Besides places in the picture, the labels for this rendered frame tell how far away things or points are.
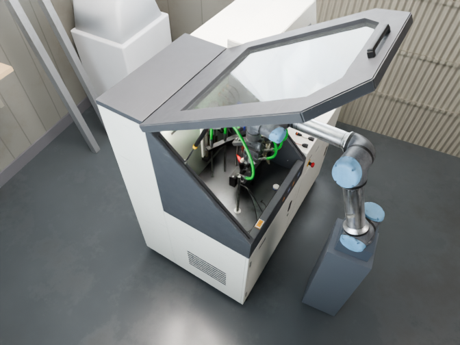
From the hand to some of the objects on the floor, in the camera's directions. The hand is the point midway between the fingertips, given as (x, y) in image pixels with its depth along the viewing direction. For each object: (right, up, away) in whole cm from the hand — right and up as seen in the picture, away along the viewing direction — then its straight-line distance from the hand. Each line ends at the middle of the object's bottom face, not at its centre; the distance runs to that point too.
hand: (247, 161), depth 189 cm
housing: (-26, -27, +121) cm, 127 cm away
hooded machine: (-110, +71, +199) cm, 238 cm away
